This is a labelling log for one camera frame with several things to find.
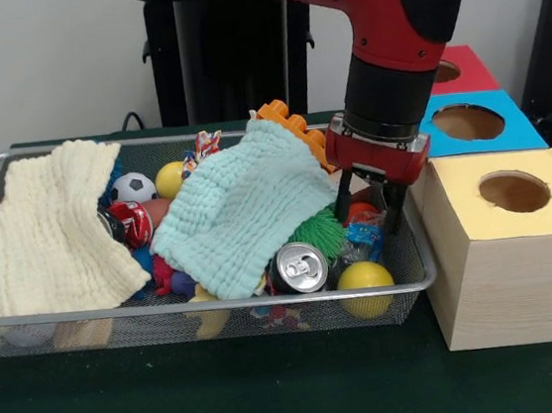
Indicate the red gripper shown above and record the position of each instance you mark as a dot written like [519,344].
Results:
[375,160]

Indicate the clear bottle with blue label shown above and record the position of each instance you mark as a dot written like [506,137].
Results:
[364,234]

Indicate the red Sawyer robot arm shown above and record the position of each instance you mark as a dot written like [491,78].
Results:
[383,5]

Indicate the wooden box with three holes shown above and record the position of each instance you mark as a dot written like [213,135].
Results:
[515,289]

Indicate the shallow mesh bin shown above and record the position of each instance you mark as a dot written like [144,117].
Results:
[119,315]

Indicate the red orange ball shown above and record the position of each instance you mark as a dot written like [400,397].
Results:
[362,209]

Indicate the green spiky ball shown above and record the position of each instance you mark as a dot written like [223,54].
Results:
[316,234]

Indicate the yellow ball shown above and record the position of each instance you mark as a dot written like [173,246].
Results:
[169,181]
[364,276]

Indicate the silver drink can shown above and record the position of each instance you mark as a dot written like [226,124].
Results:
[298,269]

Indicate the mint green cloth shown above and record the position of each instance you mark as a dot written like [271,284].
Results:
[246,210]

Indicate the orange toy building block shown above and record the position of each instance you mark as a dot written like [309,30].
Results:
[275,109]

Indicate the crushed red can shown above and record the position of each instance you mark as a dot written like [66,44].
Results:
[133,223]

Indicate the small soccer ball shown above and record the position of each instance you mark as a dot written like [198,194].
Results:
[131,188]

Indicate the cream cloth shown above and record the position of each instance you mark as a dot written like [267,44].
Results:
[49,232]

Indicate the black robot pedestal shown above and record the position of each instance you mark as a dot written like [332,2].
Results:
[218,48]

